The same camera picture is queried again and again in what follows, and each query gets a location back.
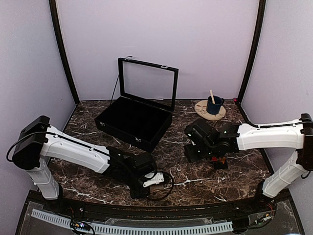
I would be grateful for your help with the argyle patterned sock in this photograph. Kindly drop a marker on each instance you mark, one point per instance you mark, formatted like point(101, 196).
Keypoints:
point(219, 162)

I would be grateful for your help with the right black corner post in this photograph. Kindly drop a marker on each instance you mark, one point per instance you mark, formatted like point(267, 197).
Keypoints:
point(253, 50)

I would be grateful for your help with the black display box with lid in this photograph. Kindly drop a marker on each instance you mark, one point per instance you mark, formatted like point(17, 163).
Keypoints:
point(143, 112)

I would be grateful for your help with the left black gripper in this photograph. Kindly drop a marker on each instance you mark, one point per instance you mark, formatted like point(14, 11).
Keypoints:
point(137, 194)

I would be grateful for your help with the left black corner post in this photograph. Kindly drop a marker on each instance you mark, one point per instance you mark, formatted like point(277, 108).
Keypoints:
point(62, 51)

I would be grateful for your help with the black front rail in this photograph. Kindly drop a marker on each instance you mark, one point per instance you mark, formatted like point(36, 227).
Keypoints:
point(227, 210)

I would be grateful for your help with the dark blue mug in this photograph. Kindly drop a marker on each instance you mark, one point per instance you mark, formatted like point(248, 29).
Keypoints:
point(214, 109)

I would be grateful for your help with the black corner post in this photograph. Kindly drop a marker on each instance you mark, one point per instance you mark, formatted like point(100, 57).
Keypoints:
point(253, 50)
point(62, 51)

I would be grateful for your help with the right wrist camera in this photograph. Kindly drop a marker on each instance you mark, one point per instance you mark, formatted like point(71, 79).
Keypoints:
point(197, 131)

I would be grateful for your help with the brown ribbed sock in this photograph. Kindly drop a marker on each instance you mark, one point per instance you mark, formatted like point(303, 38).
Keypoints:
point(159, 189)

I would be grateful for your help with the wooden stick in mug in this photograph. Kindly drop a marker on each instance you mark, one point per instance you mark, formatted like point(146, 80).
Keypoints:
point(212, 97)

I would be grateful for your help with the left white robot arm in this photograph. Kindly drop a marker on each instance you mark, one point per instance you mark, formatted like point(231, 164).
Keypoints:
point(40, 139)

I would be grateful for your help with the white slotted cable duct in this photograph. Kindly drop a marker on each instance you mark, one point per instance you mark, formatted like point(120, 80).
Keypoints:
point(123, 227)

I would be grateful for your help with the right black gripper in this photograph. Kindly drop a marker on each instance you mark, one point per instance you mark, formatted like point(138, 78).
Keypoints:
point(191, 155)

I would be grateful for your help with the beige patterned saucer plate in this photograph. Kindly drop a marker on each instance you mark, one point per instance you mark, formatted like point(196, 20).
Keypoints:
point(202, 109)

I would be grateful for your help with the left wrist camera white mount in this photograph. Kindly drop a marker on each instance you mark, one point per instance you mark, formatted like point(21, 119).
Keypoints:
point(153, 179)

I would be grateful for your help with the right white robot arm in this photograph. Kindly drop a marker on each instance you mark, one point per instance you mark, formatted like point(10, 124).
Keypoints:
point(296, 134)

